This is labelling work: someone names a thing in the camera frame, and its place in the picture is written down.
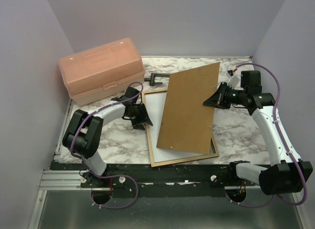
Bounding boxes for light wooden picture frame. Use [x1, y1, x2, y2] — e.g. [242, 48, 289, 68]
[142, 88, 220, 168]

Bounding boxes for pink translucent plastic box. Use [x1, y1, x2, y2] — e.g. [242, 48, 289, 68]
[59, 38, 145, 106]

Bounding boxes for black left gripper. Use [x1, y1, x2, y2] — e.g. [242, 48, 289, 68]
[127, 104, 153, 130]

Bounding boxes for brown fibreboard backing board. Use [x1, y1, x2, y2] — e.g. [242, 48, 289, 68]
[157, 63, 220, 154]

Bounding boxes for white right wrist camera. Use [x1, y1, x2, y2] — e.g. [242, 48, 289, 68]
[227, 68, 240, 89]

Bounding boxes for aluminium extrusion rail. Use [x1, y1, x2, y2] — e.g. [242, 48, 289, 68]
[39, 168, 93, 190]

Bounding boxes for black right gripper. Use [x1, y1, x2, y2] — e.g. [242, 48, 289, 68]
[203, 82, 247, 109]

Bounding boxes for red sunset photo board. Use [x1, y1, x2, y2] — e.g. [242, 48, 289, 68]
[144, 92, 217, 163]

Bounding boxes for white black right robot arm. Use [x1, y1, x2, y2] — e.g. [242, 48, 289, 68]
[203, 70, 313, 195]

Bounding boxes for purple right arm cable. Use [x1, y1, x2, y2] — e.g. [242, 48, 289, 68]
[225, 63, 308, 208]

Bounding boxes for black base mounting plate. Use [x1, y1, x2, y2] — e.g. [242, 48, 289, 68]
[50, 162, 253, 198]

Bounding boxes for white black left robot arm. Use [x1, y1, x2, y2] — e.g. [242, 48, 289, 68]
[62, 86, 153, 187]

